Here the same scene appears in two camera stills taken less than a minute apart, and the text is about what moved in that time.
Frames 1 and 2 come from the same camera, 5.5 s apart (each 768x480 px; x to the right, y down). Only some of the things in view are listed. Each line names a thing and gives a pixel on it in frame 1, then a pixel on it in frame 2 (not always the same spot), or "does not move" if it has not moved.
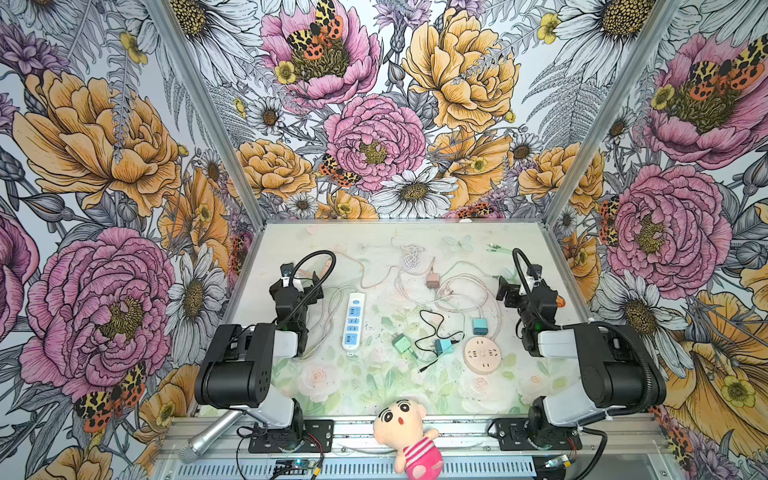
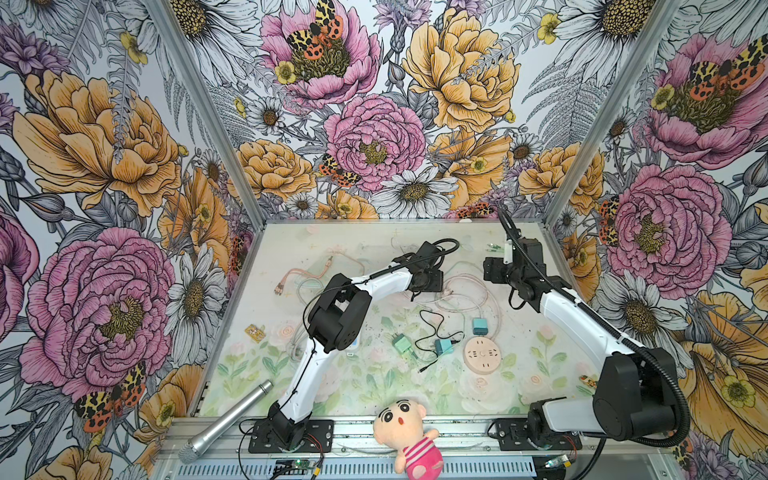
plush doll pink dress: (400, 426) does not move
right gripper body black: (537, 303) -> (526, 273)
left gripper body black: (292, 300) -> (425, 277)
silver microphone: (190, 449) does not move
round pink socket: (482, 355) does not move
